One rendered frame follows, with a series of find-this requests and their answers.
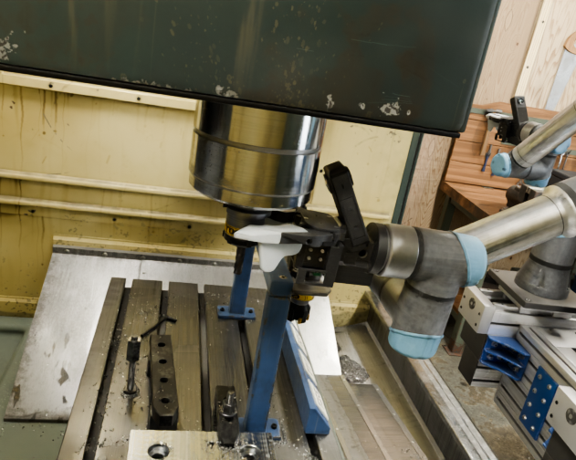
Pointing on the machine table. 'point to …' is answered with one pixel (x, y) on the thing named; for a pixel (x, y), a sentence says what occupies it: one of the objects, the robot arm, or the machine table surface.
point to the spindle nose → (255, 156)
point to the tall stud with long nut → (132, 362)
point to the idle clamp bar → (165, 365)
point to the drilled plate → (191, 440)
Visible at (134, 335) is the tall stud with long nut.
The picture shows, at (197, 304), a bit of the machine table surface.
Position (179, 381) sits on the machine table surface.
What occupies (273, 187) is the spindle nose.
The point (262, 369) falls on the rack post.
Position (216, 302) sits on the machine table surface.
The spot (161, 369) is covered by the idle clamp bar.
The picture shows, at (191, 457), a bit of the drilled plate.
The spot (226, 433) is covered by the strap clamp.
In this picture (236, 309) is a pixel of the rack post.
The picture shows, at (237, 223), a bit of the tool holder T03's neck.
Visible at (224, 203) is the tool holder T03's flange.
